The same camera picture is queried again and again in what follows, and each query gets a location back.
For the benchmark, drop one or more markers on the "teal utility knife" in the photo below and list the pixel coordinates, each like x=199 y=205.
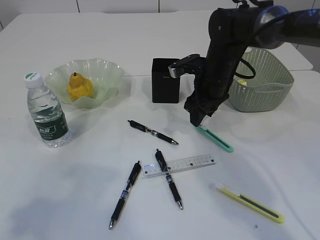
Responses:
x=215 y=139

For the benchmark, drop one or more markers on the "black pen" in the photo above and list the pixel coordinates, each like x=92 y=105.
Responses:
x=124 y=195
x=152 y=132

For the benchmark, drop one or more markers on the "clear water bottle green label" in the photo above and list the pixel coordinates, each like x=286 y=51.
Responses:
x=46 y=112

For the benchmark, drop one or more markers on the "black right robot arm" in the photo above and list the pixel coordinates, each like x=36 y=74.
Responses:
x=231 y=31

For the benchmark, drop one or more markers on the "black pen lower left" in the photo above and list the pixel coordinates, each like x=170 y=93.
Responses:
x=124 y=195

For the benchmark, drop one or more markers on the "black square pen holder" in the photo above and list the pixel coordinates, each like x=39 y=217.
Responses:
x=165 y=89

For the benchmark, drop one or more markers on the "clear plastic ruler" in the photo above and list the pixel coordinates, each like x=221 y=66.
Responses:
x=178 y=165

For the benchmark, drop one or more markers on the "black pen across ruler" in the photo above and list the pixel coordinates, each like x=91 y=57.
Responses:
x=164 y=168

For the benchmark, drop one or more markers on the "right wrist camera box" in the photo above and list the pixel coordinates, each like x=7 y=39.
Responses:
x=183 y=66

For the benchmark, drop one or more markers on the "yellow utility knife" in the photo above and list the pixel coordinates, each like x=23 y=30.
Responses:
x=249 y=202

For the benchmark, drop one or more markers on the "green woven plastic basket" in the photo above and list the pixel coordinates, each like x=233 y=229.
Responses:
x=267 y=90

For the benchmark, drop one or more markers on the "yellow pear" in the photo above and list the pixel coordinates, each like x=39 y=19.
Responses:
x=79 y=86

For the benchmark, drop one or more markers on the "green wavy glass plate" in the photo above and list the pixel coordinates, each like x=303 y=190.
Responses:
x=105 y=76

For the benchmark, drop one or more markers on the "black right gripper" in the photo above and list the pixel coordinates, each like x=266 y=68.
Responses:
x=211 y=88

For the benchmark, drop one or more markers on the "black pen upper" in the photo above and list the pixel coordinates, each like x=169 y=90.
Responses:
x=152 y=132

